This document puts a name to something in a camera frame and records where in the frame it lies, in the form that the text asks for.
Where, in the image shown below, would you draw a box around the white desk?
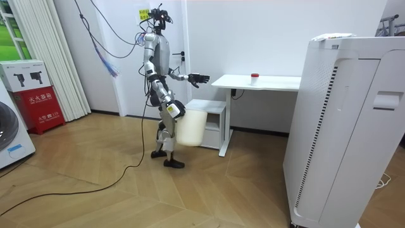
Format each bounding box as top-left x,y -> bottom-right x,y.
211,74 -> 302,158

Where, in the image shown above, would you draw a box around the cable bundle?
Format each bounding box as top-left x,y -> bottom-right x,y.
73,0 -> 147,79

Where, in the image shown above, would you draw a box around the window with green view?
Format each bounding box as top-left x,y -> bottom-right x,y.
0,0 -> 32,61

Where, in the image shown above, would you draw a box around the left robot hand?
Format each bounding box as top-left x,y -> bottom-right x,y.
187,73 -> 211,89

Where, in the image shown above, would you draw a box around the metal clothes rack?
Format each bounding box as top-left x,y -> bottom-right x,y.
375,13 -> 405,37

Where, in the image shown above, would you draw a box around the white floor cable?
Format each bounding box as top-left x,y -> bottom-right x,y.
375,172 -> 392,190

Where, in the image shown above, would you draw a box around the white washing machine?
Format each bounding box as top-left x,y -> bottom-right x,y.
0,79 -> 36,170

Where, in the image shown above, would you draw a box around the white cardboard box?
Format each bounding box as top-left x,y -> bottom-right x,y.
0,59 -> 52,93

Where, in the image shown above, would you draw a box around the robot body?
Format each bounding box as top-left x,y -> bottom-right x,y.
139,3 -> 174,107

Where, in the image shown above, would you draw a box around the red fire equipment cabinet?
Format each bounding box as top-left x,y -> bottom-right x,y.
12,85 -> 66,136

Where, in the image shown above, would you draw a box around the black desk cable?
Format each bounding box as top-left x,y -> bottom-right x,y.
230,88 -> 245,101

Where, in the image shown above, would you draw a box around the white plastic waste bin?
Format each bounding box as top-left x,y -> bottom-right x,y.
175,108 -> 209,148

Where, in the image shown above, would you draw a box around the small white bedside cabinet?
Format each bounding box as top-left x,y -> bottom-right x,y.
185,99 -> 227,150

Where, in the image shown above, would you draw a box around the large white air purifier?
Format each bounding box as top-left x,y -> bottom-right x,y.
282,36 -> 405,228

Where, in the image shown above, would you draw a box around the white paper sheets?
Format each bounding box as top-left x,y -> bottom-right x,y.
311,32 -> 357,42

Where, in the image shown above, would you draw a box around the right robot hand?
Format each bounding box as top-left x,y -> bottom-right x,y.
166,99 -> 187,120

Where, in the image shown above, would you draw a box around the robot legs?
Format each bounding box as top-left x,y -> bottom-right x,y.
150,103 -> 185,169

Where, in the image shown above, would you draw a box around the black floor cable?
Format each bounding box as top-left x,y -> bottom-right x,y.
0,94 -> 150,217

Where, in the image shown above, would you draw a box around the white door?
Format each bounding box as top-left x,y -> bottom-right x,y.
94,0 -> 192,118

